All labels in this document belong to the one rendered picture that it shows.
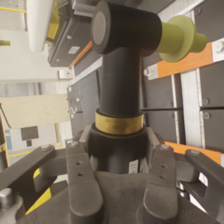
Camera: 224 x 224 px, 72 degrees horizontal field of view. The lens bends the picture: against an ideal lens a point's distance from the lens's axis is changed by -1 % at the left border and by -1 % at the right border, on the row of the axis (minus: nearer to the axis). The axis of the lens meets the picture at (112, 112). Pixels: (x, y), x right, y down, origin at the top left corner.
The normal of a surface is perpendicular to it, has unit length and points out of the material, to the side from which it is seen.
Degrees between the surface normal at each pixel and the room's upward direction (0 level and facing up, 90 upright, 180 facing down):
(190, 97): 0
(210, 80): 0
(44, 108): 90
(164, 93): 0
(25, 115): 90
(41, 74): 90
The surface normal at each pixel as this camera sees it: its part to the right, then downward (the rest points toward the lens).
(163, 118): -0.88, 0.11
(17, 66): 0.47, -0.01
